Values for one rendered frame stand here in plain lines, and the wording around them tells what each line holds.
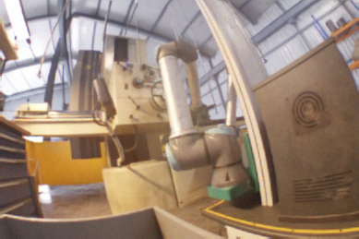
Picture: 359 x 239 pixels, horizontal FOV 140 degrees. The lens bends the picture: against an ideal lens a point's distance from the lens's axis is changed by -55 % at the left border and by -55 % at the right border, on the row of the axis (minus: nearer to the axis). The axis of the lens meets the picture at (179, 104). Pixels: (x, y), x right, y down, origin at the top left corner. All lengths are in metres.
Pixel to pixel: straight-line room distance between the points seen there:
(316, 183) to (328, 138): 0.14
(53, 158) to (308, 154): 4.20
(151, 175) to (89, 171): 2.51
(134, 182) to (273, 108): 1.44
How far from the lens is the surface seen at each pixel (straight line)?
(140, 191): 1.65
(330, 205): 0.55
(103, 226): 0.39
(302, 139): 0.48
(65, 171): 4.04
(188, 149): 0.65
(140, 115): 1.67
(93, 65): 2.69
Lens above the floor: 0.69
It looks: 17 degrees up
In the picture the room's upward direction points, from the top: 12 degrees counter-clockwise
